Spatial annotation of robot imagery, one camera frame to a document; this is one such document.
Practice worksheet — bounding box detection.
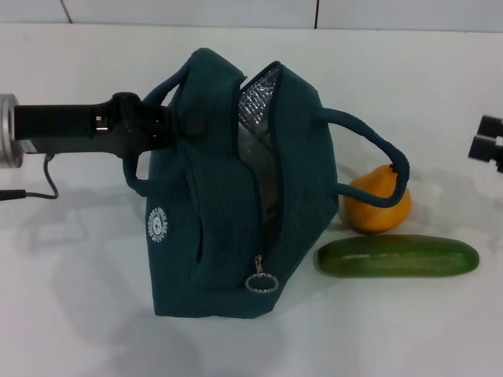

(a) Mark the dark teal insulated lunch bag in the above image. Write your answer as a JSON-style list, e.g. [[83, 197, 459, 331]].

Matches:
[[121, 48, 413, 320]]

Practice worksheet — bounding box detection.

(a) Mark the green cucumber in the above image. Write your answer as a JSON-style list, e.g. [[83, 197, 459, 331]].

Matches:
[[317, 233, 481, 280]]

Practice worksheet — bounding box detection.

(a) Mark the grey left arm cable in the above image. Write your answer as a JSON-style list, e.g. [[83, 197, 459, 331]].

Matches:
[[0, 154, 60, 203]]

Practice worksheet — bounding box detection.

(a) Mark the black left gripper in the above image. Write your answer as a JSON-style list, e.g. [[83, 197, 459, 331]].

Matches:
[[14, 92, 207, 163]]

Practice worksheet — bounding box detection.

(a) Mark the orange pear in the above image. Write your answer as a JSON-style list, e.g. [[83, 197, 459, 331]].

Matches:
[[343, 164, 413, 236]]

